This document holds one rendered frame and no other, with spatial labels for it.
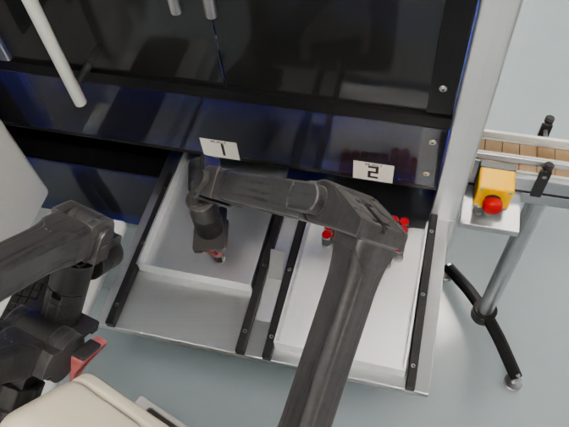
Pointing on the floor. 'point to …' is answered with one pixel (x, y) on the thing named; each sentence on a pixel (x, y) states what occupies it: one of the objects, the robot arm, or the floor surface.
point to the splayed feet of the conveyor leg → (512, 381)
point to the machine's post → (473, 102)
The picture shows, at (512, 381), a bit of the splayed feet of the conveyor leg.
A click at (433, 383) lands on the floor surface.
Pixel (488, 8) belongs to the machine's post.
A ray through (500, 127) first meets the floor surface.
